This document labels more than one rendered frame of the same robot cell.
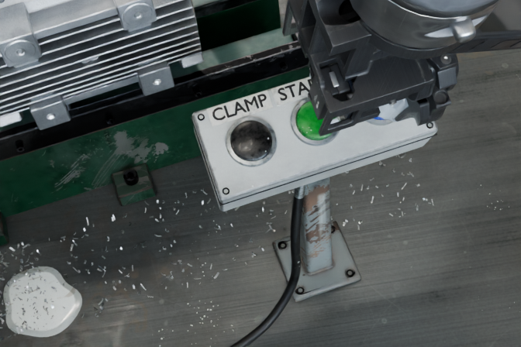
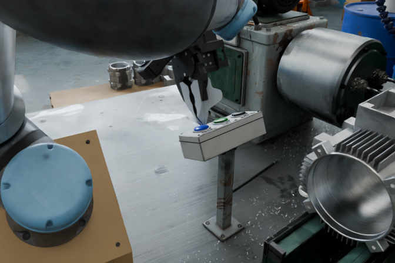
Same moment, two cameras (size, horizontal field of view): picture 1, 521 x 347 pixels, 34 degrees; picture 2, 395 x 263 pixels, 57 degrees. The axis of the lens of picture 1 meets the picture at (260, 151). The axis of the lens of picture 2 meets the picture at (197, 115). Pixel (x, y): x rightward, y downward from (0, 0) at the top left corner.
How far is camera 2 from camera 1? 102 cm
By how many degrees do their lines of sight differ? 94
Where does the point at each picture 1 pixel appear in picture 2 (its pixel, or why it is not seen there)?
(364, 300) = (198, 218)
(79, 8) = (341, 136)
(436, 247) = (174, 243)
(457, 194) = not seen: outside the picture
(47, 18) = (348, 131)
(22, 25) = (350, 121)
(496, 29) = not seen: hidden behind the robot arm
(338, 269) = (213, 222)
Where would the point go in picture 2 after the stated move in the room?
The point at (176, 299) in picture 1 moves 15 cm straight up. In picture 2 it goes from (268, 202) to (274, 152)
